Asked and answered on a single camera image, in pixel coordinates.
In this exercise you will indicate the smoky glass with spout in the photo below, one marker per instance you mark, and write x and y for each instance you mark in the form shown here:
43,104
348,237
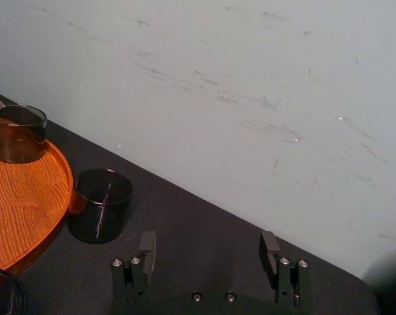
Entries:
15,134

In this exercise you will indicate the smoky dark glass tumbler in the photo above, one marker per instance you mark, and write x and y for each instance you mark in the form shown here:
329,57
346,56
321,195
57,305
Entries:
100,206
4,292

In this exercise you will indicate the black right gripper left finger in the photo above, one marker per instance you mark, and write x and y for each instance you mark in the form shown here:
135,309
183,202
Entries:
144,262

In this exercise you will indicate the black table cloth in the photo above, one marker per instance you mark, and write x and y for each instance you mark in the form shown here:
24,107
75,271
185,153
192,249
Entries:
197,236

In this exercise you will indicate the round orange wooden tray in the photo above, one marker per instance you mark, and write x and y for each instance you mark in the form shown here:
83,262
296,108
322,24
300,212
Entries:
18,206

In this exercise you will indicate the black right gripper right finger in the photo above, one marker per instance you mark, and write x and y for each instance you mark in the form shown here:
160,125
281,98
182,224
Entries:
278,265

